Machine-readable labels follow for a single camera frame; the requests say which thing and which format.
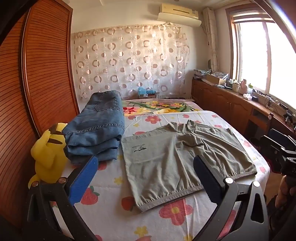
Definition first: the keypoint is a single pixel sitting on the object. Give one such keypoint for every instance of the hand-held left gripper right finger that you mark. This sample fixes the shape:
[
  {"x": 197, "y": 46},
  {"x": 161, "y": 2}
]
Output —
[{"x": 208, "y": 182}]

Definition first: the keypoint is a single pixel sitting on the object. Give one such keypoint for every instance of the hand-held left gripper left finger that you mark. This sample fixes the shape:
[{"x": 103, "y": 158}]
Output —
[{"x": 83, "y": 178}]

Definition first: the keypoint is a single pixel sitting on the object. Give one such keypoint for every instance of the olive green short pants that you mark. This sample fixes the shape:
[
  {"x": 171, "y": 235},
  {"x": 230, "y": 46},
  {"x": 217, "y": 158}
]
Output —
[{"x": 161, "y": 162}]

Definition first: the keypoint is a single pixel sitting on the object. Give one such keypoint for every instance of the person's right hand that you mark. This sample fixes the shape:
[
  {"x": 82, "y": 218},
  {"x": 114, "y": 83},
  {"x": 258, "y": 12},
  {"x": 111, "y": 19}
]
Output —
[{"x": 285, "y": 192}]

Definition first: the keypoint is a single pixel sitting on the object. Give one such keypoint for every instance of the yellow plush toy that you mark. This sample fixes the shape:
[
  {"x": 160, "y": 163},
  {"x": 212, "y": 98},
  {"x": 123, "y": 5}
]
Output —
[{"x": 47, "y": 157}]

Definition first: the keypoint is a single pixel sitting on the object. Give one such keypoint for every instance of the folded blue jeans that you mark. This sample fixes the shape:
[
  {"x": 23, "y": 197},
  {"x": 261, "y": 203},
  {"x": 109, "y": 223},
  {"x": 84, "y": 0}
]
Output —
[{"x": 92, "y": 129}]

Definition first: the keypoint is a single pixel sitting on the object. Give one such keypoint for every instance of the white floral bed sheet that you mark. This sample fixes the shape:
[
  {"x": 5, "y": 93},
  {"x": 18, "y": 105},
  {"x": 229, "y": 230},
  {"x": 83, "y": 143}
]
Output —
[{"x": 115, "y": 220}]

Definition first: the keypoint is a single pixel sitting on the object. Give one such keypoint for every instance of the wooden side cabinet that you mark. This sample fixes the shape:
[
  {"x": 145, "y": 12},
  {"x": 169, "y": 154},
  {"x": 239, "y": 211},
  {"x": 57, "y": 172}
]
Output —
[{"x": 222, "y": 102}]

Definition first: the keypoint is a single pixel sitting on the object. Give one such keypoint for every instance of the white cup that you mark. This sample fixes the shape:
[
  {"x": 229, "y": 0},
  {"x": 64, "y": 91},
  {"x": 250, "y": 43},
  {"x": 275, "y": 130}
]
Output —
[{"x": 235, "y": 87}]

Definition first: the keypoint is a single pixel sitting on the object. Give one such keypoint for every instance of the yellow green floral blanket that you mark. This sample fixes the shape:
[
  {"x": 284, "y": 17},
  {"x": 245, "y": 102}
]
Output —
[{"x": 161, "y": 105}]

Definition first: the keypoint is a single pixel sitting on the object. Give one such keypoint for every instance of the cardboard box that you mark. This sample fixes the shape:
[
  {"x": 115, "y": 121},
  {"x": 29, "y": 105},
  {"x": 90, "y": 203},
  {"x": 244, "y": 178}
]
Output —
[{"x": 214, "y": 79}]

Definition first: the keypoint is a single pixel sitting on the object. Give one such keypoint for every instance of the wooden framed window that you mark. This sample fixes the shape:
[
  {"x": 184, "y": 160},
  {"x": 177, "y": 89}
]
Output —
[{"x": 254, "y": 53}]

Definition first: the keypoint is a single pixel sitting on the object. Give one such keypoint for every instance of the blue packet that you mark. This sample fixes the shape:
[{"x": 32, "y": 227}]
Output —
[{"x": 144, "y": 91}]

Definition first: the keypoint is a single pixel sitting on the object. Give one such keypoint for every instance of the stack of papers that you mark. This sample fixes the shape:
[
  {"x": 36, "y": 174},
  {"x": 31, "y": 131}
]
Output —
[{"x": 201, "y": 72}]

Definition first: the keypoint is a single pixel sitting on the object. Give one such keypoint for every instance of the wooden slatted wardrobe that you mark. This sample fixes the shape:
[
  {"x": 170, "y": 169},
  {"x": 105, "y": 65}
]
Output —
[{"x": 46, "y": 69}]

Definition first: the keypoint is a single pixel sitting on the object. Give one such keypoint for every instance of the circle patterned sheer curtain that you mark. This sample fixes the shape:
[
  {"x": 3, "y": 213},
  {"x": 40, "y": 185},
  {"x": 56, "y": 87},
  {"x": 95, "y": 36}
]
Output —
[{"x": 129, "y": 60}]

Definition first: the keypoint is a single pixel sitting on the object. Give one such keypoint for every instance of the white window curtain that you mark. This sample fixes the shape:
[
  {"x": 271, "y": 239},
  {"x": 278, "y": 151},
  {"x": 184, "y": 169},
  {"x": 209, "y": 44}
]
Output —
[{"x": 211, "y": 37}]

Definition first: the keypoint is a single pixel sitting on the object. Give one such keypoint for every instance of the white air conditioner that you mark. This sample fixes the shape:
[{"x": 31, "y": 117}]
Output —
[{"x": 178, "y": 15}]

